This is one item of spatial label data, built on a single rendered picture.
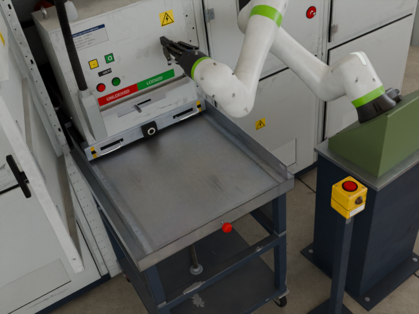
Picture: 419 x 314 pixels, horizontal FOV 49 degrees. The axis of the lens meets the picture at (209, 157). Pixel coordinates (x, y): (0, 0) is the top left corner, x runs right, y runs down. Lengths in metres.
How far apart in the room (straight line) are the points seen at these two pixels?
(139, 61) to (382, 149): 0.93
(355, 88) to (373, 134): 0.19
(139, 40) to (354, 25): 1.25
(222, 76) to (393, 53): 1.69
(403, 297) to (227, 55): 1.39
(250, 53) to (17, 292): 1.52
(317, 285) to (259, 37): 1.29
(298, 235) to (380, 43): 1.16
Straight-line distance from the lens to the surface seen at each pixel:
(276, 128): 2.49
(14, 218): 2.06
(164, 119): 1.89
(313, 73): 1.89
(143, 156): 1.82
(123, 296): 2.46
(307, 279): 2.40
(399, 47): 2.95
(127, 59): 1.72
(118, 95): 1.76
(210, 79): 1.40
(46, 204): 1.30
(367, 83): 1.78
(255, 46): 1.60
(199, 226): 1.51
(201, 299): 2.15
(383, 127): 1.67
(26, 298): 2.41
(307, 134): 2.69
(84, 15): 1.67
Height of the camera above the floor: 1.97
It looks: 40 degrees down
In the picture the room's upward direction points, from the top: 8 degrees counter-clockwise
